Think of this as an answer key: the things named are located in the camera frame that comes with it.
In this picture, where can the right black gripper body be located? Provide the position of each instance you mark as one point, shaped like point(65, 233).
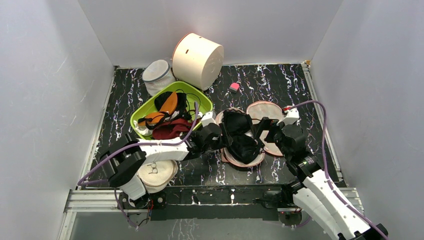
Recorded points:
point(264, 129)

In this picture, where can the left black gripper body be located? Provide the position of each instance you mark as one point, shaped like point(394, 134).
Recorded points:
point(221, 142)

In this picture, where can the floral mesh laundry bag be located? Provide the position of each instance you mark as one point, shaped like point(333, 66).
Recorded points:
point(257, 111)

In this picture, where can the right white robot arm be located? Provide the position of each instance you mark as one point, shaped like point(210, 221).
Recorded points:
point(312, 190)

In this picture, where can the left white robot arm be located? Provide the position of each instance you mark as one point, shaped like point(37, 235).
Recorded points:
point(122, 161)

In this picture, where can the maroon bra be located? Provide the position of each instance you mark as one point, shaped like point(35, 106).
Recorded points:
point(171, 129)

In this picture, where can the orange black bra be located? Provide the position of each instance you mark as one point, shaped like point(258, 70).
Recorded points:
point(170, 106)

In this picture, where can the cream round mesh laundry bag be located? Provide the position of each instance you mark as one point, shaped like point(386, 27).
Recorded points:
point(157, 175)

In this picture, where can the white mesh cylindrical laundry bag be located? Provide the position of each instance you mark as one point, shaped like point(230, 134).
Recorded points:
point(157, 76)

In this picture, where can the pink small block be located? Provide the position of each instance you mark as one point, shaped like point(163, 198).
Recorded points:
point(234, 87)

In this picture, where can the green plastic bin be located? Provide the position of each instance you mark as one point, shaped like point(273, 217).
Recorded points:
point(193, 95)

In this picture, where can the white garment in bin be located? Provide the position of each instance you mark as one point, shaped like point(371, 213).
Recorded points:
point(142, 130)

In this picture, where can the white cylindrical container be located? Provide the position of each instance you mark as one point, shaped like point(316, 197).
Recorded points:
point(197, 61)

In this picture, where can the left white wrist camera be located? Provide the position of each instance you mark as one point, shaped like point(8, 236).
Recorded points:
point(208, 118)

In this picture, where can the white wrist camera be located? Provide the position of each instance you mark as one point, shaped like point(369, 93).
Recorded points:
point(208, 118)
point(290, 115)

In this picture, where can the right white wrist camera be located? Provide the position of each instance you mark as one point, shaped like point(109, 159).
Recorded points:
point(290, 115)

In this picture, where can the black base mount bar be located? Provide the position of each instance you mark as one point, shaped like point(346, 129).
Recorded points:
point(265, 202)

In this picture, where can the aluminium frame rail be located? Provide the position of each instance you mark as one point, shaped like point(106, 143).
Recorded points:
point(89, 201)

